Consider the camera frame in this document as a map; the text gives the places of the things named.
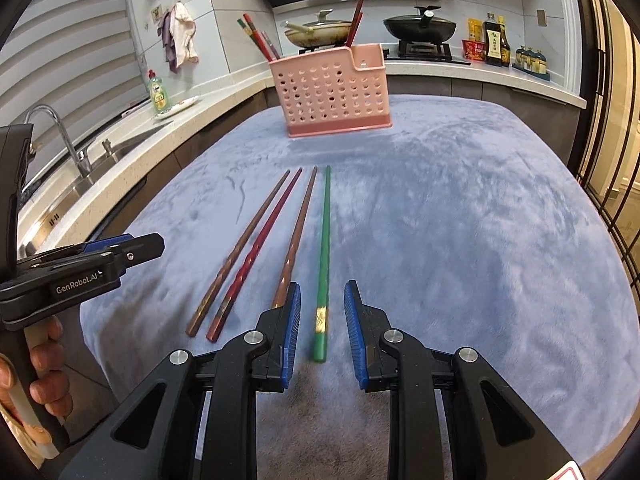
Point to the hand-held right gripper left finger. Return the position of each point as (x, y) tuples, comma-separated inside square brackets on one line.
[(292, 330)]

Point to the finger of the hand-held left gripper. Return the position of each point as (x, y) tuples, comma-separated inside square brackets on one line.
[(107, 244), (142, 250)]

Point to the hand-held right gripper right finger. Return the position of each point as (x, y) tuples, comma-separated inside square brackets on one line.
[(352, 330)]

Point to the dark red chopstick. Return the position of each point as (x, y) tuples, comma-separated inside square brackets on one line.
[(256, 253)]

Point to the brown chopstick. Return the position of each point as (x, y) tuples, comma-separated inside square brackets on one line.
[(297, 230), (240, 251)]

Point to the pink perforated chopstick holder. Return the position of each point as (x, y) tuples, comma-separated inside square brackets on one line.
[(325, 95)]

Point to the maroon chopstick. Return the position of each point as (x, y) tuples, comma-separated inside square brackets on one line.
[(356, 19), (358, 29), (270, 44)]

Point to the person's left hand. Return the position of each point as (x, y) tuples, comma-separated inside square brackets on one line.
[(47, 370)]

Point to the chrome faucet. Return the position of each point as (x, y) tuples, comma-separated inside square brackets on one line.
[(82, 162)]

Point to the steel sink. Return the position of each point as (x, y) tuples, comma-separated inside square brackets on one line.
[(120, 157)]

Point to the chrome soap dispenser nozzle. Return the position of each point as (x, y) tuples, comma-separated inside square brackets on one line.
[(107, 146)]

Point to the white plate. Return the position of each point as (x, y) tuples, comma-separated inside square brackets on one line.
[(180, 106)]

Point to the blue-grey plush blanket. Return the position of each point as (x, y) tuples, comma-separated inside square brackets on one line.
[(450, 210)]

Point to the green dish soap bottle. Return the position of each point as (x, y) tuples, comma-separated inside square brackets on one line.
[(159, 95)]

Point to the purple hanging cloth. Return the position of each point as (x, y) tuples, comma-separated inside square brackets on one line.
[(167, 42)]

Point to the white window blinds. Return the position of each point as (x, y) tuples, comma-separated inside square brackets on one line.
[(75, 35)]

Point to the white pink hanging cloth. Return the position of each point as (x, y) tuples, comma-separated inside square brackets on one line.
[(185, 32)]

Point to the beige wok with lid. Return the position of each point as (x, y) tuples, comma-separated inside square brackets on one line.
[(320, 30)]

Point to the black gas stove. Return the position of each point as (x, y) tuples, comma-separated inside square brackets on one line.
[(425, 52)]

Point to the kitchen counter with cabinets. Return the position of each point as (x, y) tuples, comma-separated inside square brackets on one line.
[(500, 80)]

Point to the red instant noodle cup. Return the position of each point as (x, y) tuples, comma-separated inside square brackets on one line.
[(473, 51)]

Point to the black wok with lid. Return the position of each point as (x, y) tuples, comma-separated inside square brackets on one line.
[(420, 27)]

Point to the dark condiment tray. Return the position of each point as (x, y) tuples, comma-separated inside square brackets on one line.
[(532, 75)]

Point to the dark soy sauce bottle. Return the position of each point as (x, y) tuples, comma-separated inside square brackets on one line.
[(492, 45)]

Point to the small condiment bottle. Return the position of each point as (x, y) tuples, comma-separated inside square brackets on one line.
[(522, 57), (530, 60), (540, 62)]

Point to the dark sauce bottle yellow cap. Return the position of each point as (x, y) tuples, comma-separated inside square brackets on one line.
[(506, 47)]

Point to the glass sliding door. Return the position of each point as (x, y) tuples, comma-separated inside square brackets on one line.
[(610, 110)]

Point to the wall outlet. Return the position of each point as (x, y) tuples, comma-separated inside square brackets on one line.
[(157, 12)]

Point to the grey wall switch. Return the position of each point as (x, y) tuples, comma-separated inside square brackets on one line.
[(541, 17)]

